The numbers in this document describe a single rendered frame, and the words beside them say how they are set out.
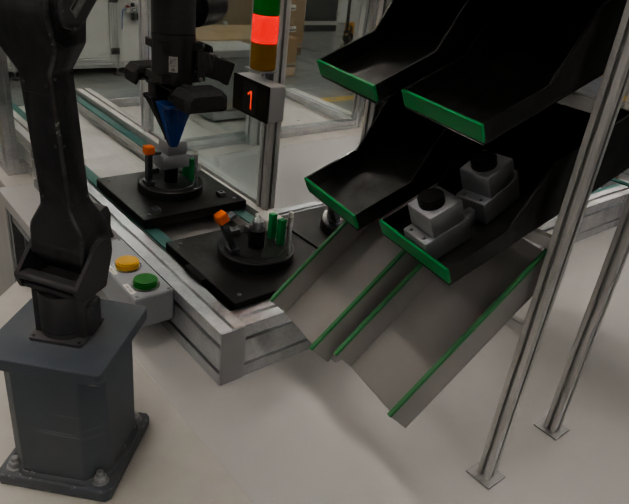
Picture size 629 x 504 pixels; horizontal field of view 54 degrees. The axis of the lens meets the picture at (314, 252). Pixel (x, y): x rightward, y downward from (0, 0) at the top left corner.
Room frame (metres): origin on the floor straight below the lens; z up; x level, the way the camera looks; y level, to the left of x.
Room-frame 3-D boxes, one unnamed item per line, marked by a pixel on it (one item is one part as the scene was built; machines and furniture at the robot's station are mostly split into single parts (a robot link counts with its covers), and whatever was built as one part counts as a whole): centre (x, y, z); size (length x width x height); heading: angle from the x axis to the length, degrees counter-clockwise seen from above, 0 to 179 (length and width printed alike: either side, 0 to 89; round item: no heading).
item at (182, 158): (1.27, 0.32, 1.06); 0.08 x 0.04 x 0.07; 133
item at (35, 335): (0.60, 0.28, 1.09); 0.07 x 0.07 x 0.06; 86
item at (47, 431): (0.60, 0.28, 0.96); 0.15 x 0.15 x 0.20; 86
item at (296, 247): (1.01, 0.11, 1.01); 0.24 x 0.24 x 0.13; 42
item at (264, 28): (1.23, 0.14, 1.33); 0.05 x 0.05 x 0.05
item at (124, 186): (1.26, 0.33, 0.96); 0.24 x 0.24 x 0.02; 42
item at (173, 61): (0.84, 0.22, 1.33); 0.19 x 0.06 x 0.08; 42
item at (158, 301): (0.93, 0.32, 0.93); 0.21 x 0.07 x 0.06; 42
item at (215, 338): (1.11, 0.40, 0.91); 0.89 x 0.06 x 0.11; 42
